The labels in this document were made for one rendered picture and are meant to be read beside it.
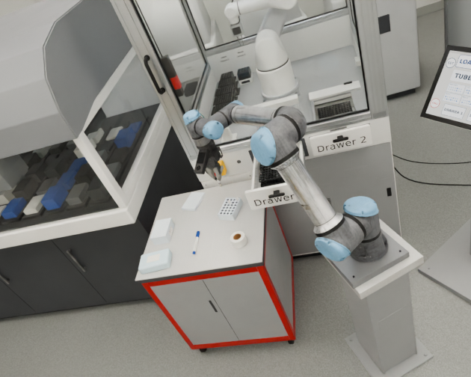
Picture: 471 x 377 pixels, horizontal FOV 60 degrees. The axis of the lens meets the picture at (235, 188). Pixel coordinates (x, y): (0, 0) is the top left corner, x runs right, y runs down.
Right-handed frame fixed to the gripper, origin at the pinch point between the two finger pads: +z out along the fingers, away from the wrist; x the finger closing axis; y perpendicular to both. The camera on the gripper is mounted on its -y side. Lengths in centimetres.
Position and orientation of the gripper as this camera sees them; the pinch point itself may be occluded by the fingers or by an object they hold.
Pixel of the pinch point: (217, 179)
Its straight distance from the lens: 191.4
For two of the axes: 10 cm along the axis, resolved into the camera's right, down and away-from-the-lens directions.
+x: -8.6, -0.3, 5.1
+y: 3.9, -6.7, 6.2
